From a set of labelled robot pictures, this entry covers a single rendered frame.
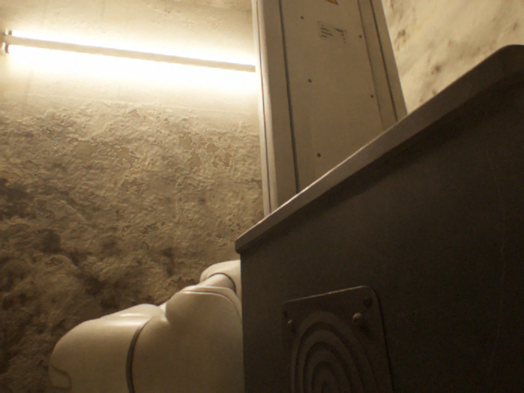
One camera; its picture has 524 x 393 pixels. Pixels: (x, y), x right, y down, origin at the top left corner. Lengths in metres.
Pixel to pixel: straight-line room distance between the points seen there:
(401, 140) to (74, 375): 0.67
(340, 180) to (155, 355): 0.49
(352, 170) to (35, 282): 1.51
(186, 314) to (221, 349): 0.08
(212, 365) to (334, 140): 0.44
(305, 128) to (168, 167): 1.13
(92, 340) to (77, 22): 1.77
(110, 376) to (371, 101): 0.72
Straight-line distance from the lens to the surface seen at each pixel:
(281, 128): 0.65
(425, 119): 0.20
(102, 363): 0.72
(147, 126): 1.83
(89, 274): 1.62
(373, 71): 0.88
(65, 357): 0.78
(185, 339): 0.63
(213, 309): 0.63
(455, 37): 1.35
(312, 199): 0.27
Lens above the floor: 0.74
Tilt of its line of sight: 21 degrees up
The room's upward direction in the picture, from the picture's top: 3 degrees counter-clockwise
